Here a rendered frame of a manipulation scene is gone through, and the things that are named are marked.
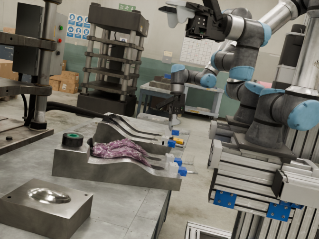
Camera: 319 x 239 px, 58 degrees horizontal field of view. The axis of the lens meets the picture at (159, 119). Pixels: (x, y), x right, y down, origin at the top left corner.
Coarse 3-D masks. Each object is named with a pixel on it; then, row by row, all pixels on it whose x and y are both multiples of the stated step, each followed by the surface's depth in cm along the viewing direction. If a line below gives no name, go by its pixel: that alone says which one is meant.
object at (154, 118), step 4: (140, 112) 499; (140, 116) 500; (144, 116) 500; (148, 116) 500; (152, 116) 499; (156, 116) 499; (160, 116) 499; (148, 120) 462; (152, 120) 462; (156, 120) 462; (160, 120) 499; (164, 120) 499; (168, 120) 499; (164, 124) 462; (168, 124) 462
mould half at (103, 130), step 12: (120, 120) 161; (84, 132) 151; (96, 132) 149; (108, 132) 147; (120, 132) 147; (132, 132) 158; (156, 132) 167; (144, 144) 145; (156, 144) 144; (168, 144) 147
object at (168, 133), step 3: (165, 129) 158; (168, 129) 158; (171, 129) 158; (165, 132) 158; (168, 132) 158; (171, 132) 158; (174, 132) 158; (177, 132) 157; (180, 132) 159; (183, 132) 159; (165, 135) 158; (168, 135) 158; (171, 135) 159; (177, 135) 157
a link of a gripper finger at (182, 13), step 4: (172, 0) 80; (176, 0) 80; (180, 0) 80; (168, 4) 80; (172, 4) 80; (176, 4) 80; (180, 4) 80; (184, 4) 80; (176, 8) 81; (180, 8) 81; (184, 8) 81; (188, 8) 81; (180, 12) 81; (184, 12) 82; (188, 12) 82; (192, 12) 83; (180, 16) 81; (184, 16) 82; (188, 16) 82; (192, 16) 83; (180, 20) 81; (184, 20) 82
